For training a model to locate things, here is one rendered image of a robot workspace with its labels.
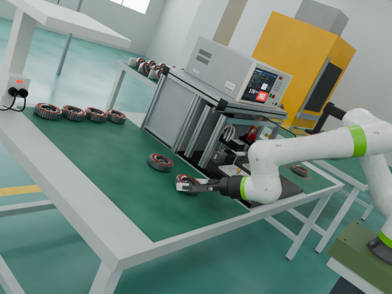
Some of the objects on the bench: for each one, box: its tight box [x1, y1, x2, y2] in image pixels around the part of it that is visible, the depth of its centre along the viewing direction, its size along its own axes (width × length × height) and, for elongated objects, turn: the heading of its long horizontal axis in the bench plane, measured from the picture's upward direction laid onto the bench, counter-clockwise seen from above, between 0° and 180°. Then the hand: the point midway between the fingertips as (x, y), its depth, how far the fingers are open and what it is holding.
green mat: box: [17, 106, 250, 243], centre depth 159 cm, size 94×61×1 cm, turn 1°
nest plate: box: [218, 165, 250, 177], centre depth 188 cm, size 15×15×1 cm
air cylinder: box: [210, 149, 228, 163], centre depth 195 cm, size 5×8×6 cm
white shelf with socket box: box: [0, 0, 131, 112], centre depth 149 cm, size 35×37×46 cm
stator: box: [148, 153, 174, 172], centre depth 162 cm, size 11×11×4 cm
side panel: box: [141, 74, 200, 154], centre depth 188 cm, size 28×3×32 cm, turn 1°
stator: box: [174, 174, 201, 195], centre depth 153 cm, size 11×11×4 cm
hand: (188, 184), depth 153 cm, fingers open, 12 cm apart
